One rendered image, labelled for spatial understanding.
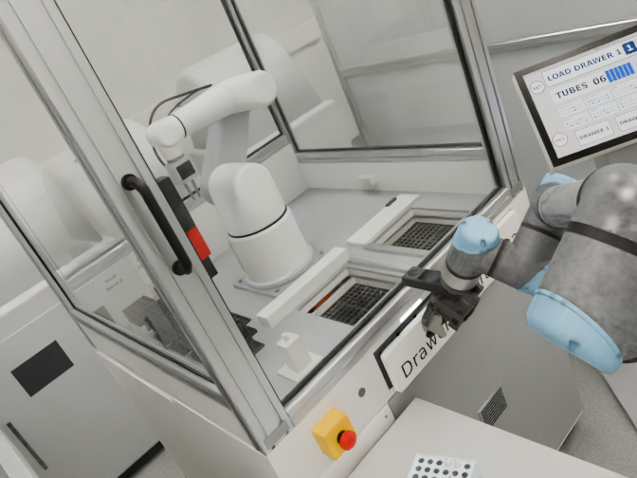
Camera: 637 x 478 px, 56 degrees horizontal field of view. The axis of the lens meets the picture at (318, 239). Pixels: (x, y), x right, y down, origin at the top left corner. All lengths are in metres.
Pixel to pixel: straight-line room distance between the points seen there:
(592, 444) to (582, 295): 1.58
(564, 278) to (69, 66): 0.72
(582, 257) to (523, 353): 1.15
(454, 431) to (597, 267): 0.71
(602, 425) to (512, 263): 1.29
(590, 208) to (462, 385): 0.96
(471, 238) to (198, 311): 0.50
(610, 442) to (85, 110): 1.90
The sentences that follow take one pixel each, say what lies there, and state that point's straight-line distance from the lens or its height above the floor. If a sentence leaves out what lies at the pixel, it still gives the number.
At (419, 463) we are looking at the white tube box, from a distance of 1.28.
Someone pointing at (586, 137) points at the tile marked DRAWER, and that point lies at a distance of 1.83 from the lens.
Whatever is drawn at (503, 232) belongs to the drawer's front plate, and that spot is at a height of 0.90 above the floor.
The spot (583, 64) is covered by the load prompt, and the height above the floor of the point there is 1.16.
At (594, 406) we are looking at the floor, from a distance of 2.39.
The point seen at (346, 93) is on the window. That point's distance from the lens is 1.26.
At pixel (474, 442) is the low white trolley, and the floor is 0.76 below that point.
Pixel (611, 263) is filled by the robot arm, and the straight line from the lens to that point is 0.72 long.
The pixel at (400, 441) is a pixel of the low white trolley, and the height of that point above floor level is 0.76.
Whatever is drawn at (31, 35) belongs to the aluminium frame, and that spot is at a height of 1.77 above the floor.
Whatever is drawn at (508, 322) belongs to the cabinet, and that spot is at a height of 0.64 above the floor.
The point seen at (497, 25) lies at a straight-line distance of 2.93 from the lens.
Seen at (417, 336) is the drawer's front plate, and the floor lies 0.90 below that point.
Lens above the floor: 1.73
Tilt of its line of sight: 25 degrees down
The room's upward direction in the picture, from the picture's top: 24 degrees counter-clockwise
